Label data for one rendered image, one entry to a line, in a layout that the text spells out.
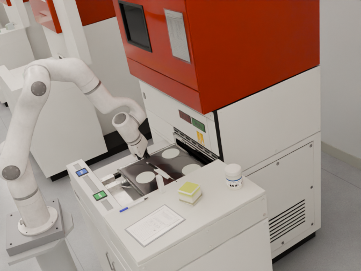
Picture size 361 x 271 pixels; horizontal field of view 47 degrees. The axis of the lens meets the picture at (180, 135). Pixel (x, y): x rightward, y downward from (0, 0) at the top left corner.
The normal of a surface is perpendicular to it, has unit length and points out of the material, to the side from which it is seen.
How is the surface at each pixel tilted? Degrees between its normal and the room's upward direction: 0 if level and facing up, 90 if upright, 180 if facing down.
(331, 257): 0
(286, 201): 90
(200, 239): 90
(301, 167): 90
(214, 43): 90
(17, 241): 3
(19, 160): 75
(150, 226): 0
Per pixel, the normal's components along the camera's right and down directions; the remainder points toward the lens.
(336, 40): -0.84, 0.38
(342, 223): -0.17, -0.86
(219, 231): 0.51, 0.35
